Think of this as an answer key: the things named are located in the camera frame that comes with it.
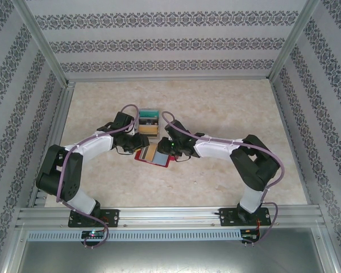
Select grey metal panel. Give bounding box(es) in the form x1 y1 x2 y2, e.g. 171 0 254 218
16 241 325 273

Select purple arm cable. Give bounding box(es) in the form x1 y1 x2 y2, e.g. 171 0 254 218
161 110 286 246
56 104 140 249

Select black credit card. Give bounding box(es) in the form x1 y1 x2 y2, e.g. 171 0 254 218
139 118 160 127

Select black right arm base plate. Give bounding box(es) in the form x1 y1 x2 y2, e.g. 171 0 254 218
218 207 272 228

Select tan credit card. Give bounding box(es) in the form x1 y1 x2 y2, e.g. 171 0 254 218
140 143 160 160

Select teal credit card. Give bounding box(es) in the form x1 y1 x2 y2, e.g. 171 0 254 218
139 110 160 119

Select clear acrylic card stand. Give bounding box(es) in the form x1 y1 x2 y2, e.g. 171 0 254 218
136 109 162 140

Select aluminium frame post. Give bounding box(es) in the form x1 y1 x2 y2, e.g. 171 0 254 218
13 0 74 88
268 0 321 82

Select aluminium mounting rail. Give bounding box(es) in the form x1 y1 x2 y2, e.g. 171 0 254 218
15 206 326 228

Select red card holder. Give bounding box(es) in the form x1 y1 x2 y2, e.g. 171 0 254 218
133 141 177 169

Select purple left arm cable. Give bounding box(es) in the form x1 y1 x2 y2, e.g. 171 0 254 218
56 104 140 249

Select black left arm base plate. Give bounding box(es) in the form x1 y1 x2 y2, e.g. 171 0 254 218
68 208 120 228

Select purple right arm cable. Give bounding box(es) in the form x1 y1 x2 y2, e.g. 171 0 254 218
161 110 286 246

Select aluminium side rail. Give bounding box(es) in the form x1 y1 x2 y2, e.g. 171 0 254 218
272 82 313 205

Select slotted grey cable duct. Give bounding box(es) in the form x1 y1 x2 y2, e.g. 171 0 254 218
27 229 262 242

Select gold credit card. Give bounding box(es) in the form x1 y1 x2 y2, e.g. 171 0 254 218
138 126 160 139

